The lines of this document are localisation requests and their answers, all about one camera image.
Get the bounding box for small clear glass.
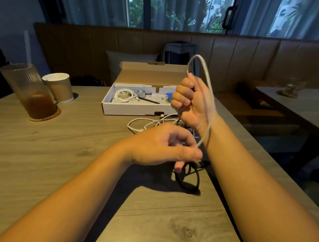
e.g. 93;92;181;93
283;77;307;98

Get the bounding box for black door handle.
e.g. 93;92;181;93
222;5;237;30

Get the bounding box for grey side table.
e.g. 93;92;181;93
255;86;319;130

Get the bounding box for sheer window curtains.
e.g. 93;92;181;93
62;0;319;41

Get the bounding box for person's left forearm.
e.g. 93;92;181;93
0;142;134;242

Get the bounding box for black pen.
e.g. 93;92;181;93
137;96;161;105

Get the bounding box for paper cup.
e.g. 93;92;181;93
42;73;74;104

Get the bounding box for clear drinking straw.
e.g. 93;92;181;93
23;30;33;66

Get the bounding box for person's left hand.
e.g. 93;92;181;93
129;123;203;174

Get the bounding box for person's right hand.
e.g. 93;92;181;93
171;73;218;133

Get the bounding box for round cork coaster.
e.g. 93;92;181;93
28;107;62;122

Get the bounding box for grey cushion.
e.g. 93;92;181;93
106;50;160;83

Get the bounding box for white braided cable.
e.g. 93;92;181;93
186;54;217;150

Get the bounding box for brown upholstered bench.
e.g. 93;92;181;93
34;22;319;136

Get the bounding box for person's right forearm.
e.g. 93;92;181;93
198;113;319;242

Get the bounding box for tangled white cable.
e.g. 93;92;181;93
127;113;180;133

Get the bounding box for black cable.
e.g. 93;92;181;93
173;160;211;194

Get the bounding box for coiled white cable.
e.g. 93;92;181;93
114;89;138;103

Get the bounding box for open cardboard box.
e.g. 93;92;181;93
101;61;192;117

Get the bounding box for ribbed glass of tea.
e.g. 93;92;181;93
0;63;58;120

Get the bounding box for dark round coaster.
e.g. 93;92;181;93
278;89;299;99

